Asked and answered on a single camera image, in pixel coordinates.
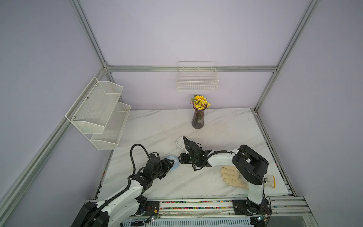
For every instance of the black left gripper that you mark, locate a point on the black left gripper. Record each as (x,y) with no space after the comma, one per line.
(167,166)

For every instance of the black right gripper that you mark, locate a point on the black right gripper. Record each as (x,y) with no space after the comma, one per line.
(183,160)

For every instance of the light blue alarm clock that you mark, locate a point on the light blue alarm clock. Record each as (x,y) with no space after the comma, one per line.
(175,160)

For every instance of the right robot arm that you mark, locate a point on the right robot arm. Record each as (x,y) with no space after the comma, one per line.
(242,167)

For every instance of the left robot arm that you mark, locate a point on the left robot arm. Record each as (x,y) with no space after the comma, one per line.
(128,201)

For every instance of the dark glass vase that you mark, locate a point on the dark glass vase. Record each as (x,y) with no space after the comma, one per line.
(198,120)

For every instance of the cream work glove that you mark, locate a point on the cream work glove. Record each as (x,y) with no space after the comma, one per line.
(232,177)

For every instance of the yellow flower bouquet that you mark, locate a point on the yellow flower bouquet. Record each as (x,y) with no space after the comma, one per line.
(200,103)

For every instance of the white two-tier mesh shelf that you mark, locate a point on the white two-tier mesh shelf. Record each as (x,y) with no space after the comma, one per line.
(99,114)

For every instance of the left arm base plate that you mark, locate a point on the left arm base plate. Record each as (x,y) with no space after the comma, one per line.
(147,208)

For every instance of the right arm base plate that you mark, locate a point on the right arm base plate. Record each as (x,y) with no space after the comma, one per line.
(249,208)

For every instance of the white wire wall basket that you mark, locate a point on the white wire wall basket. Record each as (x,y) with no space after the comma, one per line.
(197,76)

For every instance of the aluminium front rail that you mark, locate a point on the aluminium front rail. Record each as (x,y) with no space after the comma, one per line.
(219,212)

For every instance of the aluminium frame profile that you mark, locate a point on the aluminium frame profile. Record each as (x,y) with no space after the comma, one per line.
(26,179)

